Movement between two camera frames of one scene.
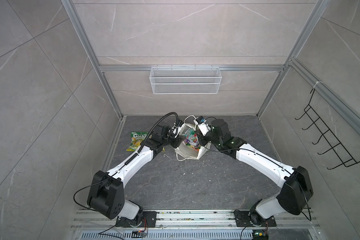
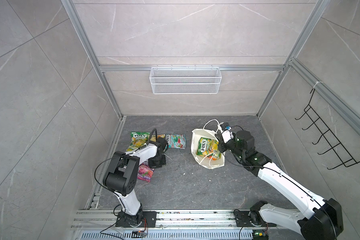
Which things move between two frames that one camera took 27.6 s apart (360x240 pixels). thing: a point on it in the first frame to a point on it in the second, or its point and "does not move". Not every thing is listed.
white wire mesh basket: (185, 80) does not move
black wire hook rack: (338, 149) does not move
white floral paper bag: (185, 151) to (205, 149)
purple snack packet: (191, 139) to (144, 172)
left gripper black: (178, 140) to (153, 165)
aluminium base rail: (194, 219) does not move
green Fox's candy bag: (136, 138) does not move
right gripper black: (201, 138) to (221, 143)
